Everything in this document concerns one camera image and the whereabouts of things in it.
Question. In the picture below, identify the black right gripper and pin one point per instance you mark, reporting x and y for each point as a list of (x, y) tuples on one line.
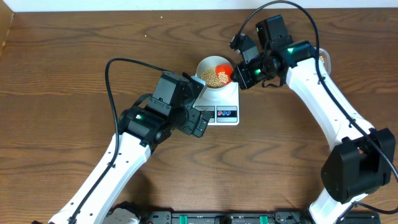
[(245, 82)]

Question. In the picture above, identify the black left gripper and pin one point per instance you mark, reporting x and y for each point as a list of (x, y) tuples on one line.
[(192, 116)]

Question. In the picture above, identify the red measuring scoop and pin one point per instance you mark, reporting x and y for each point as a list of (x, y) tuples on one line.
[(223, 73)]

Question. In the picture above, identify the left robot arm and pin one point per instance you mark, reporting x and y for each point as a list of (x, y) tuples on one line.
[(140, 132)]

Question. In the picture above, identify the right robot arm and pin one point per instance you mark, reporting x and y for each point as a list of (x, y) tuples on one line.
[(361, 157)]

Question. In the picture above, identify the white digital kitchen scale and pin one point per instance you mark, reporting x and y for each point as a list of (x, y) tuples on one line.
[(222, 103)]

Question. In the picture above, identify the white round bowl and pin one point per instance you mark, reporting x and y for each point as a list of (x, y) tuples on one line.
[(211, 61)]

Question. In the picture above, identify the soybeans in bowl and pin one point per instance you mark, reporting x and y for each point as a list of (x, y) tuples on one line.
[(210, 78)]

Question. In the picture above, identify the clear plastic container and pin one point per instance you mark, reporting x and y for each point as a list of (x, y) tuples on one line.
[(325, 58)]

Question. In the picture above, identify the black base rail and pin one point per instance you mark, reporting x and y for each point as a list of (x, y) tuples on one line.
[(217, 217)]

